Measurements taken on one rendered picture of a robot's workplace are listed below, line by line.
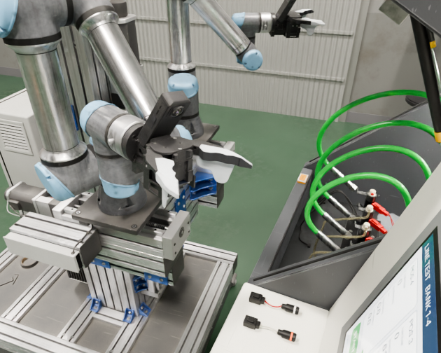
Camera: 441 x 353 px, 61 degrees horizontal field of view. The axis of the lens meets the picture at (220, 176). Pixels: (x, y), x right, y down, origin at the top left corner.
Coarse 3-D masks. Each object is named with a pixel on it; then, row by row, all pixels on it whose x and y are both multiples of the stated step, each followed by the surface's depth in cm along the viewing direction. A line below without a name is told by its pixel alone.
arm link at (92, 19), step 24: (72, 0) 78; (96, 0) 80; (72, 24) 83; (96, 24) 80; (96, 48) 82; (120, 48) 81; (120, 72) 81; (120, 96) 83; (144, 96) 81; (144, 120) 81
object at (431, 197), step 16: (432, 176) 62; (432, 192) 59; (416, 208) 63; (432, 208) 56; (400, 224) 67; (416, 224) 59; (384, 240) 72; (400, 240) 63; (384, 256) 68; (400, 256) 60; (368, 272) 73; (384, 272) 64; (352, 288) 79; (368, 288) 68; (336, 304) 86; (352, 304) 74; (336, 320) 80; (336, 336) 74; (320, 352) 80; (336, 352) 69
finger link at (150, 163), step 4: (148, 152) 57; (152, 152) 57; (148, 156) 56; (152, 156) 56; (156, 156) 56; (160, 156) 56; (164, 156) 57; (168, 156) 58; (148, 160) 54; (152, 160) 54; (148, 164) 54; (152, 164) 53; (148, 168) 54; (152, 168) 53; (156, 168) 52
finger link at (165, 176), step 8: (160, 160) 55; (168, 160) 55; (160, 168) 53; (168, 168) 53; (160, 176) 51; (168, 176) 51; (160, 184) 51; (168, 184) 50; (176, 184) 49; (168, 192) 50; (176, 192) 49
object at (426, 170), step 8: (352, 152) 87; (360, 152) 86; (368, 152) 86; (400, 152) 82; (408, 152) 82; (336, 160) 90; (416, 160) 82; (328, 168) 92; (424, 168) 82; (320, 176) 94; (312, 184) 96; (312, 192) 97; (320, 208) 99; (328, 216) 99; (336, 224) 99; (344, 232) 100
